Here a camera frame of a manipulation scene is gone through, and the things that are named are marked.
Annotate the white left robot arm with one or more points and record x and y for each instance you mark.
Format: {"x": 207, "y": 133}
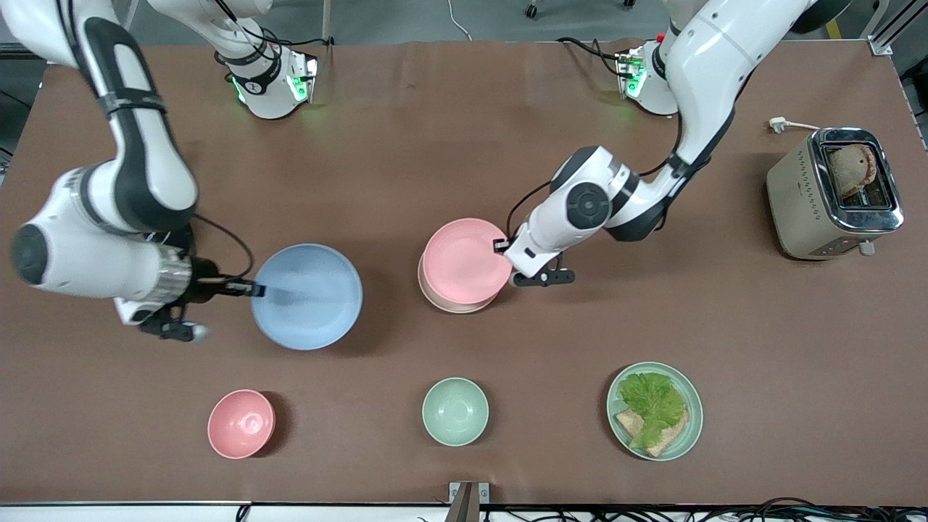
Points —
{"x": 710, "y": 65}

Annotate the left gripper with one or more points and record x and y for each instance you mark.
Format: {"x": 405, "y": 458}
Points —
{"x": 501, "y": 246}

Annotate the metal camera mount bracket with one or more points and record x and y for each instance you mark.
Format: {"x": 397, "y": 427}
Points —
{"x": 468, "y": 502}

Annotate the green lettuce leaf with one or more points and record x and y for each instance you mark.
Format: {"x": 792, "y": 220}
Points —
{"x": 652, "y": 402}

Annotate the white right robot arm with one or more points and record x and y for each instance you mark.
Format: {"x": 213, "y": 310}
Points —
{"x": 138, "y": 167}

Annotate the blue plate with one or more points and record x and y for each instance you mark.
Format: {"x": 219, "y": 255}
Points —
{"x": 308, "y": 297}

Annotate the pink plate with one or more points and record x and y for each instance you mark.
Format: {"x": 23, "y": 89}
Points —
{"x": 467, "y": 259}

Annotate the small green bowl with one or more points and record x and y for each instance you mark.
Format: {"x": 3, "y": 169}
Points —
{"x": 455, "y": 411}

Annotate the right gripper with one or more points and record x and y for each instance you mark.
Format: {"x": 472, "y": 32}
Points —
{"x": 204, "y": 283}

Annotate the beige and chrome toaster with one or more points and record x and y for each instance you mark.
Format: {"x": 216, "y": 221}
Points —
{"x": 805, "y": 210}

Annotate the beige plate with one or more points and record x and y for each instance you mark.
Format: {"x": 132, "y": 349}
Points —
{"x": 437, "y": 301}

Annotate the bread slice in toaster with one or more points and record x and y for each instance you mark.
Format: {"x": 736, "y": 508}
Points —
{"x": 850, "y": 170}

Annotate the grey base connector box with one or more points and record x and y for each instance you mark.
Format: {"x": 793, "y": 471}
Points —
{"x": 304, "y": 78}
{"x": 629, "y": 72}

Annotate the green plate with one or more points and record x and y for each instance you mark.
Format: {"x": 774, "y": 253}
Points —
{"x": 689, "y": 435}

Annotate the black chair caster wheel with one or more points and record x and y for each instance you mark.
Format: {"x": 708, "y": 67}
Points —
{"x": 533, "y": 10}

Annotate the aluminium frame profile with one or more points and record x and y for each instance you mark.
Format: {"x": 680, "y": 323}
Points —
{"x": 888, "y": 32}

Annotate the toast slice under lettuce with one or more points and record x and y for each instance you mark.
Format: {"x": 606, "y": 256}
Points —
{"x": 670, "y": 438}

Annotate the thin metal post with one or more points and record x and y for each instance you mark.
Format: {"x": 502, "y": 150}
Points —
{"x": 327, "y": 20}

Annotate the small pink bowl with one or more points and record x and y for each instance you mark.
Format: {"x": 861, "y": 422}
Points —
{"x": 241, "y": 424}

